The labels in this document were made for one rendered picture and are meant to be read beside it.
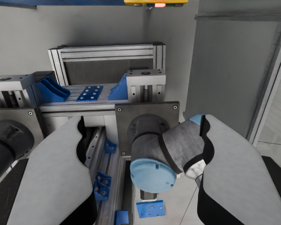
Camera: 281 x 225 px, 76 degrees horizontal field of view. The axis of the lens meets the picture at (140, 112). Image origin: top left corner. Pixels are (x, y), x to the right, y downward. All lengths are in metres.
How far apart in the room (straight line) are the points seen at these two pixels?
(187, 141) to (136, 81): 0.29
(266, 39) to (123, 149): 0.65
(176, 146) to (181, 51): 1.27
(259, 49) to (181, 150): 0.53
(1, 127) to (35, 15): 1.18
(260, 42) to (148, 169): 0.63
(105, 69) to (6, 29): 0.86
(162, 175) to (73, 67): 1.19
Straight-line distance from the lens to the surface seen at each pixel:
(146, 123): 0.59
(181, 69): 1.69
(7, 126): 0.75
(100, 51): 1.40
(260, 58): 0.83
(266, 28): 0.83
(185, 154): 0.45
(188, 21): 1.64
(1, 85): 0.78
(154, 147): 0.48
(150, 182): 0.50
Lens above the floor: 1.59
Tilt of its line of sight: 63 degrees down
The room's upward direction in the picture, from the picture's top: 178 degrees clockwise
